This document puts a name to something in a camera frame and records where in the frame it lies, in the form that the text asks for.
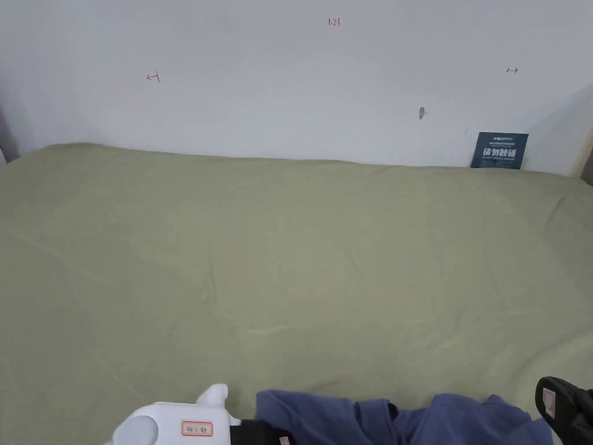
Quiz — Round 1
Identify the bed with pale green sheet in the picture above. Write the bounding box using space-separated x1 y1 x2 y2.
0 143 593 445

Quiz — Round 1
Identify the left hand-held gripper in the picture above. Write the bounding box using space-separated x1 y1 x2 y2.
110 383 298 445

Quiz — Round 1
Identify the dark blue printed sign card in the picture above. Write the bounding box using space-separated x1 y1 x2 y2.
470 132 530 170

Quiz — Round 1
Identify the dark blue shirt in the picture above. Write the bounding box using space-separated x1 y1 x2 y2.
255 389 555 445

